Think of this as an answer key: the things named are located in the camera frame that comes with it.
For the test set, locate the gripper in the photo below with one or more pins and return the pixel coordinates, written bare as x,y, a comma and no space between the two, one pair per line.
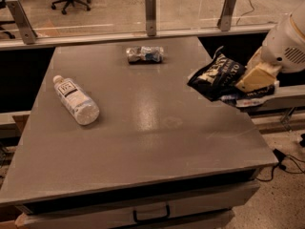
282,48

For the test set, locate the blue Kettle chip bag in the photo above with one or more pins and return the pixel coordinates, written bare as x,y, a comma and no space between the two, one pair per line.
216,81

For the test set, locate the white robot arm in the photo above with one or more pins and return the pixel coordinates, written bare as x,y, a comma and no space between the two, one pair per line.
282,51

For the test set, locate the crushed Red Bull can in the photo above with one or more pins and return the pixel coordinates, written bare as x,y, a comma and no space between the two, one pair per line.
153,54

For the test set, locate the grey table drawer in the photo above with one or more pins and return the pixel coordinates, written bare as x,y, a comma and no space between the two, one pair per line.
209,208

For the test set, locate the clear plastic water bottle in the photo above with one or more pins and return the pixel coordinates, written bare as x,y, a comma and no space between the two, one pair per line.
79,104

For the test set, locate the glass partition panel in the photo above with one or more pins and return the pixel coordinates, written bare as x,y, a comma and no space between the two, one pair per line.
120,19

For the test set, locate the right metal glass bracket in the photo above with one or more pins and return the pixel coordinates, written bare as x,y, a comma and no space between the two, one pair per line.
225,20

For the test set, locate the metal glass bracket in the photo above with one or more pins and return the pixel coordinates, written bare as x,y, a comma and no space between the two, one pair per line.
225,20
27,33
150,11

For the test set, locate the middle metal glass bracket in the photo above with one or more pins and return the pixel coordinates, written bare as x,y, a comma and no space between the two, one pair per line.
150,11

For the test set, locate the black drawer handle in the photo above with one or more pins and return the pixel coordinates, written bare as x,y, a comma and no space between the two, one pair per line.
152,215

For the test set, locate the left metal glass bracket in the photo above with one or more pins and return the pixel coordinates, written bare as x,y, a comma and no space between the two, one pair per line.
27,33

